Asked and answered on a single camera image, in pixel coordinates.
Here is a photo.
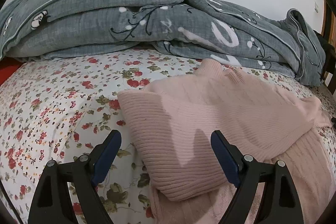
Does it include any grey patterned quilt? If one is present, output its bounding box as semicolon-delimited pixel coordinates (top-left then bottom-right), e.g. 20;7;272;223
1;0;325;86

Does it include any floral bed sheet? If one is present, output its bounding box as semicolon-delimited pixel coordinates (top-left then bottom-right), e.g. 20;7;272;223
0;48;336;224

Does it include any white wall switch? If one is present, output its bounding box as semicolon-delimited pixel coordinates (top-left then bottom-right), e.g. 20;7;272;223
314;2;319;13

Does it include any brown wooden door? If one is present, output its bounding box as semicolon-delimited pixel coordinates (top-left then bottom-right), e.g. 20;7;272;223
321;0;335;47

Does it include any red pillow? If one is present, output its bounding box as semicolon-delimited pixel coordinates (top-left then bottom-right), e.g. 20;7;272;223
0;57;23;85

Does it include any black garment on chair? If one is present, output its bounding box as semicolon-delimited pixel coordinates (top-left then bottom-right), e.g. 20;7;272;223
315;31;335;60

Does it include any pink knit sweater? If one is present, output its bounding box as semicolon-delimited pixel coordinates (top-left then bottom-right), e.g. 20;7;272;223
117;59;335;223

